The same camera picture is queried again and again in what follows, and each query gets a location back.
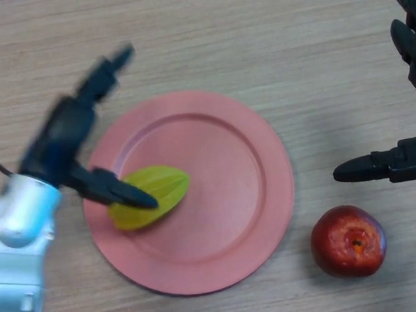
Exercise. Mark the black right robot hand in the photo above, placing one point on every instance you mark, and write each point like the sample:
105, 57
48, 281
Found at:
410, 165

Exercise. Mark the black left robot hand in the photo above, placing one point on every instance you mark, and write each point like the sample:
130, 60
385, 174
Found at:
62, 136

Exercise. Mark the yellow green starfruit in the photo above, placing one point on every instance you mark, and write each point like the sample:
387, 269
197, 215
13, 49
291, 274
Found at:
167, 186

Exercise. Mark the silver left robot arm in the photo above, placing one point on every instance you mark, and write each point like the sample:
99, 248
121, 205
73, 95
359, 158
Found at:
21, 217

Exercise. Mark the pink round plate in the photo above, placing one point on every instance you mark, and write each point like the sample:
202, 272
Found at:
224, 183

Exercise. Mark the red apple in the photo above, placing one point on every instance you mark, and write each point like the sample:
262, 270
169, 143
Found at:
340, 247

